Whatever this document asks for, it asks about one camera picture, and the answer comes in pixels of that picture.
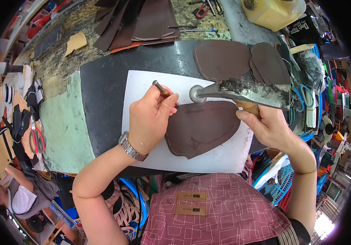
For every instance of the person's left hand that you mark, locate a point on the person's left hand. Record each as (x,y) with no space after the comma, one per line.
(146,122)

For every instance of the person's right hand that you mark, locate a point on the person's right hand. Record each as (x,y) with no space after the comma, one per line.
(270,127)

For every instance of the metal punch tool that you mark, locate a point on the metal punch tool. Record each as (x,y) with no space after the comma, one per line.
(160,87)

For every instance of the silver wristwatch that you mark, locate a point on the silver wristwatch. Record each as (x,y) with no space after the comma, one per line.
(129,148)

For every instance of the white cutting board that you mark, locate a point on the white cutting board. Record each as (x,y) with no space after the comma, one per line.
(151,82)

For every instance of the blue plastic basket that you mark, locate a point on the blue plastic basket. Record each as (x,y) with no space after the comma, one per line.
(318,110)

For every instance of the black rubber slab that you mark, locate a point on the black rubber slab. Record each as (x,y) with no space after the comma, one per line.
(105,92)

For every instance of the brown leather piece with stitching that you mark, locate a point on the brown leather piece with stitching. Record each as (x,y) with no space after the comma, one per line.
(203,128)

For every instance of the blue plastic stool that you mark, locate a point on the blue plastic stool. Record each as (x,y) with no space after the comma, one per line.
(281,183)

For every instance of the clear plastic bag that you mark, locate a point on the clear plastic bag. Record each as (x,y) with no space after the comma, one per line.
(313,70)

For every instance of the orange leather strip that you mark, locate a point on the orange leather strip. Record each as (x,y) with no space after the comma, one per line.
(126,47)

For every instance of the pile of brown leather sheets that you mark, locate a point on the pile of brown leather sheets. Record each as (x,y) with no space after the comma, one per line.
(144,21)

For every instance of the thin metal awl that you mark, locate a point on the thin metal awl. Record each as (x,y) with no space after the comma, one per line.
(181,26)

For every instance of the black printed cloth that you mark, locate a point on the black printed cloth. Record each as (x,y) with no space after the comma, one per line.
(304,29)

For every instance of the tan leather scrap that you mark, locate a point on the tan leather scrap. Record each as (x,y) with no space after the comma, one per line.
(76,43)

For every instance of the yellowish plastic jerrycan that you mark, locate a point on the yellowish plastic jerrycan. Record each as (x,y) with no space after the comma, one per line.
(273,13)

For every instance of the dark stone slab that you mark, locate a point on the dark stone slab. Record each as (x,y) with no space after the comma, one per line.
(48,43)

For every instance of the bunch of hand tools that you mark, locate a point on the bunch of hand tools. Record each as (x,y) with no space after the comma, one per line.
(215,6)

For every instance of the red plastic crates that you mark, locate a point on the red plastic crates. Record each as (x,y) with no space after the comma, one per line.
(45,17)

